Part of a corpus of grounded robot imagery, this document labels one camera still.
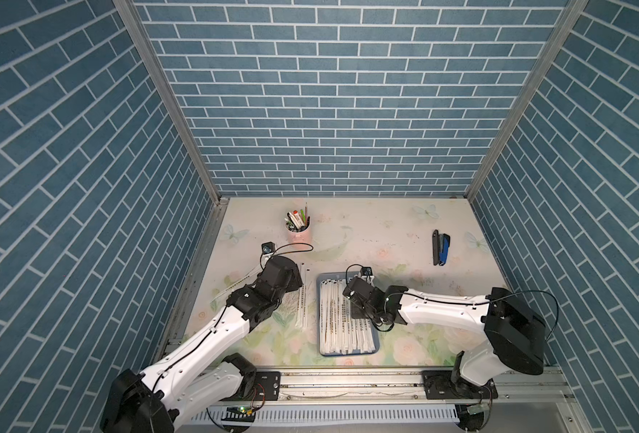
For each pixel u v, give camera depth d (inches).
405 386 29.7
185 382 17.3
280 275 22.9
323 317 33.4
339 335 32.4
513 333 17.1
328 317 33.4
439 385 29.0
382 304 24.4
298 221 39.0
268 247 27.7
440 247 40.0
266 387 29.0
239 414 28.4
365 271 30.5
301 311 34.3
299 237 38.1
